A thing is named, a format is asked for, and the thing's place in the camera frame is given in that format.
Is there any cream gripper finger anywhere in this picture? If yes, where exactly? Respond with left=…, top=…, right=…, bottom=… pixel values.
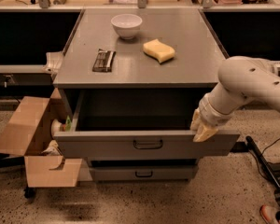
left=193, top=130, right=216, bottom=142

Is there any grey top drawer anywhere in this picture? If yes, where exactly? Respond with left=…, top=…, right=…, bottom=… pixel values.
left=54, top=89, right=239, bottom=161

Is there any grey drawer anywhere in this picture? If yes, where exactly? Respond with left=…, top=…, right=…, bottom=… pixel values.
left=54, top=89, right=239, bottom=161
left=90, top=165, right=198, bottom=182

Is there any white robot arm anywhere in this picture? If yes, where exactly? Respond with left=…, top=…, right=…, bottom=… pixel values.
left=190, top=56, right=280, bottom=142

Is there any grey drawer cabinet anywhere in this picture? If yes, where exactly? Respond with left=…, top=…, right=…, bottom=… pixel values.
left=52, top=7, right=230, bottom=183

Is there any grey bottom drawer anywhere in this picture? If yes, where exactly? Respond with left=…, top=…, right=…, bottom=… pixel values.
left=90, top=165, right=198, bottom=182

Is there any black metal stand leg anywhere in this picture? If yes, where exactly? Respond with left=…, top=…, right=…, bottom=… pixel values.
left=245, top=136, right=280, bottom=189

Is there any yellow sponge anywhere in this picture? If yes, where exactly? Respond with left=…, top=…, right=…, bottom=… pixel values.
left=143, top=39, right=175, bottom=63

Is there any orange sneaker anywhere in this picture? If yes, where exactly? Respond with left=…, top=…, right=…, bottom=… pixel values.
left=259, top=205, right=280, bottom=224

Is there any dark snack packet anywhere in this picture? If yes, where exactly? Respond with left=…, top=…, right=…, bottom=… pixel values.
left=92, top=49, right=116, bottom=73

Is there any white ceramic bowl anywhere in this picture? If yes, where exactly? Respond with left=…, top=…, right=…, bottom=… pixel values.
left=111, top=14, right=143, bottom=39

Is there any white round object in box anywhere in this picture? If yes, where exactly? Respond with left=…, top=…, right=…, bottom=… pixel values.
left=50, top=119, right=65, bottom=136

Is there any cardboard box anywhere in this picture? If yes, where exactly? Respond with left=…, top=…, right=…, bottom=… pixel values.
left=0, top=89, right=82, bottom=188

